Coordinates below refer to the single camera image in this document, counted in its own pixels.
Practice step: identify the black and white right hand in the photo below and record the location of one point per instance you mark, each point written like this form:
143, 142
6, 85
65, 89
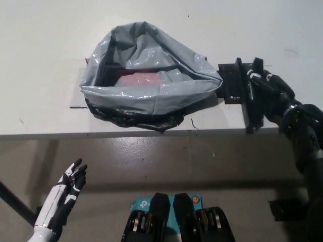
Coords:
275, 100

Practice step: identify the grey and black plastic bag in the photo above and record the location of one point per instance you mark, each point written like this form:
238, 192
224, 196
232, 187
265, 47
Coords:
138, 100

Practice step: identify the black table leg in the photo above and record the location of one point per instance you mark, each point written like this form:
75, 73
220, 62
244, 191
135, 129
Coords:
17, 199

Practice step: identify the pink item inside bag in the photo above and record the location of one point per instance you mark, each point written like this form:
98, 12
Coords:
138, 78

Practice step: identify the white and black left hand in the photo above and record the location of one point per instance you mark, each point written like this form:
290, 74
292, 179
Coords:
54, 201

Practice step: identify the black floor plate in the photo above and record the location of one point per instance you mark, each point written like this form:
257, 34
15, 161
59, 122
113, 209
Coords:
282, 211

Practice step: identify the black square frame plate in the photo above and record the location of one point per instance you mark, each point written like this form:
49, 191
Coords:
227, 83

